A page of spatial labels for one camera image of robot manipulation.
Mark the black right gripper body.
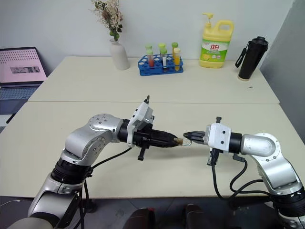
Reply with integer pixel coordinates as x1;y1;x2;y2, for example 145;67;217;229
201;116;223;167

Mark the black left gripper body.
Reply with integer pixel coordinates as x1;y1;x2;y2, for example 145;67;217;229
132;128;156;161

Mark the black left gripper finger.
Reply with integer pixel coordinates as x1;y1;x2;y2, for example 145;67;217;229
153;138;179;147
153;130;178;141

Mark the dark rounded shape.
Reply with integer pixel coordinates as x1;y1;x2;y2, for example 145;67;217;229
128;207;156;229
184;203;208;229

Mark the blue test tube rack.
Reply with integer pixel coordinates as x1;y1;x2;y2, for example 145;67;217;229
137;53;185;77

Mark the yellow-capped tube orange liquid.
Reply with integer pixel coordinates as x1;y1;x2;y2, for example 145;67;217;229
173;47;182;72

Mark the green-capped tube red liquid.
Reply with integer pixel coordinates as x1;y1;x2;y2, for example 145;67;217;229
145;49;155;68

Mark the green-capped tube clear liquid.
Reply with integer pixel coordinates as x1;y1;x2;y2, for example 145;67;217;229
160;48;168;73

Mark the white ceramic vase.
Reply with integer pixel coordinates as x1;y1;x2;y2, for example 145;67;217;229
109;39;131;71

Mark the yellow dish soap pump bottle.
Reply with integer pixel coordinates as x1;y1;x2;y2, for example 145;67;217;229
198;12;235;68

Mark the grey partition panel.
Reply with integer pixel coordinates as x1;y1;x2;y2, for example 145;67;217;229
259;7;305;146

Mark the dried flower bouquet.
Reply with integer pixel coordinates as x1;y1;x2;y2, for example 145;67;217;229
88;0;124;42

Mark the black pen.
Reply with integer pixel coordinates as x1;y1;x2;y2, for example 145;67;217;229
5;113;17;125

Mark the open laptop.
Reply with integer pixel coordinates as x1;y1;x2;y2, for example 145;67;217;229
0;46;48;115

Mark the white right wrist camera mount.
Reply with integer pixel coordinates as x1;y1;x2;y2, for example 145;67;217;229
204;122;232;152

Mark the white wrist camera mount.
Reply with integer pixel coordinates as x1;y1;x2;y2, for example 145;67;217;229
126;99;154;146
204;122;232;152

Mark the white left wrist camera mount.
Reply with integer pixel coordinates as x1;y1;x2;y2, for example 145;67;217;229
126;99;154;146

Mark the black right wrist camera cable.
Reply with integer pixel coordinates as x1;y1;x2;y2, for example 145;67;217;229
211;164;271;200

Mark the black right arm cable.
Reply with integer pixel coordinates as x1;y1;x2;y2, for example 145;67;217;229
229;154;264;193

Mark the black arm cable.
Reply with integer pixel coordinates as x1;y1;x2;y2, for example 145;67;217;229
229;154;264;193
80;147;133;229

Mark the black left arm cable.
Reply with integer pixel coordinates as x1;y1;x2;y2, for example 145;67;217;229
80;147;133;229

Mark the black tumbler with strap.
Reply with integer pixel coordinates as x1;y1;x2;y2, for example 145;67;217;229
234;36;269;82

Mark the thin white cable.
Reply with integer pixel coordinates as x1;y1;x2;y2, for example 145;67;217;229
0;199;22;208

